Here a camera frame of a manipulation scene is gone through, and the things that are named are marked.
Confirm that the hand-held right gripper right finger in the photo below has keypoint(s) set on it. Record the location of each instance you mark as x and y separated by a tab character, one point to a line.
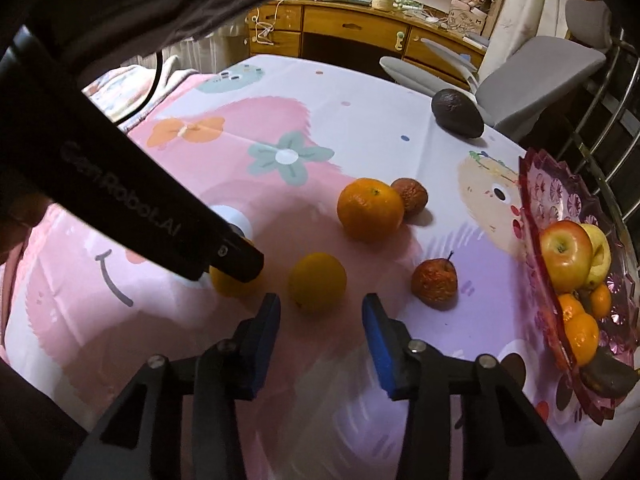
380	345

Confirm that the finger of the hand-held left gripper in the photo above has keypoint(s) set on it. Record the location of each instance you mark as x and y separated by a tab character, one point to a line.
237	259

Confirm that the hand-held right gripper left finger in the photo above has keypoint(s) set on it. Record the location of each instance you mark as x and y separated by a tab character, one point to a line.
262	345

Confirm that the small tangerine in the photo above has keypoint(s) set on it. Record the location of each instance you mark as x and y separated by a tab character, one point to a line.
227	286
318	281
601	301
582	337
569	306

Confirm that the blackened banana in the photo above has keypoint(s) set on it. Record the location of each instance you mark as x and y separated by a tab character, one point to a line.
607	376

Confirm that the purple glass fruit bowl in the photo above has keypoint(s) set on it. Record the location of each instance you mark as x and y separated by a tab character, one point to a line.
550	185

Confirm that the yellow pear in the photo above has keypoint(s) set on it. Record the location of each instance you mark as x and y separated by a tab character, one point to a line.
600	255

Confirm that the person's left hand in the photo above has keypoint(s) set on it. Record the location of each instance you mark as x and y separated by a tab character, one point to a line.
20	222

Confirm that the floral blanket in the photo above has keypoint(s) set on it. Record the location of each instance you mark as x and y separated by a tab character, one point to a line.
130	85

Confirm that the red wrinkled small apple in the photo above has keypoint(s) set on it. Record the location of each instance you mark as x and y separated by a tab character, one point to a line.
435	281

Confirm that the large tangerine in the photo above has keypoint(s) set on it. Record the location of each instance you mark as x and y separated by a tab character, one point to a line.
370	208

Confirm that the brown wrinkled fruit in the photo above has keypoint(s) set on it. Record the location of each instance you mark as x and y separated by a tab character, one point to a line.
415	195

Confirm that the cartoon printed tablecloth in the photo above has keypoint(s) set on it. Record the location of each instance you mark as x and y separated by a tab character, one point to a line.
350	125

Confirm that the dark avocado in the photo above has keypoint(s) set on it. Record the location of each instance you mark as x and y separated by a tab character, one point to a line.
457	112

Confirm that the wooden desk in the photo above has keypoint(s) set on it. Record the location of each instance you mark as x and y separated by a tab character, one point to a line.
350	22

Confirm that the grey office chair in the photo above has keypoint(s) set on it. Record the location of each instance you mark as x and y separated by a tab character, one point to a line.
525	85

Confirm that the patterned cardboard box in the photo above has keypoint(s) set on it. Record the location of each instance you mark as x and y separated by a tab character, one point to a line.
467	20

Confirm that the white curtain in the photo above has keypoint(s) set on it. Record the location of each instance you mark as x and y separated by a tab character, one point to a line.
525	0

